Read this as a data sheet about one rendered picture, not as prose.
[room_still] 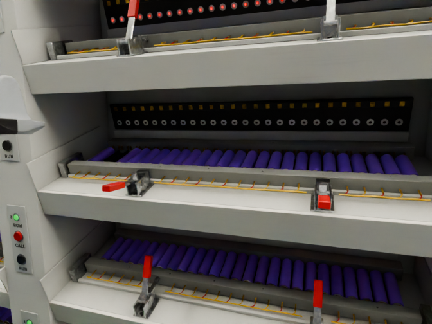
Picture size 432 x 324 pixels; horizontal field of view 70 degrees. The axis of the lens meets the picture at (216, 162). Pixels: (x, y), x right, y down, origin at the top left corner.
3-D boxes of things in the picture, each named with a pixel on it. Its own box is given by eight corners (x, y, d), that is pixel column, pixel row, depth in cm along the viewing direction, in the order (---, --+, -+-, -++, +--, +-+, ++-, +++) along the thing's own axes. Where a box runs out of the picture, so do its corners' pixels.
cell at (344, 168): (348, 163, 49) (351, 182, 43) (335, 162, 49) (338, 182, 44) (349, 153, 48) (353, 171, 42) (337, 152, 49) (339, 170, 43)
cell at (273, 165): (282, 161, 52) (278, 179, 46) (271, 161, 52) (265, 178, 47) (282, 151, 51) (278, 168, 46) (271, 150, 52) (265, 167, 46)
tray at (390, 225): (472, 262, 34) (495, 188, 30) (44, 214, 53) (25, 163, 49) (421, 179, 52) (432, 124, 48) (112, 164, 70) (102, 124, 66)
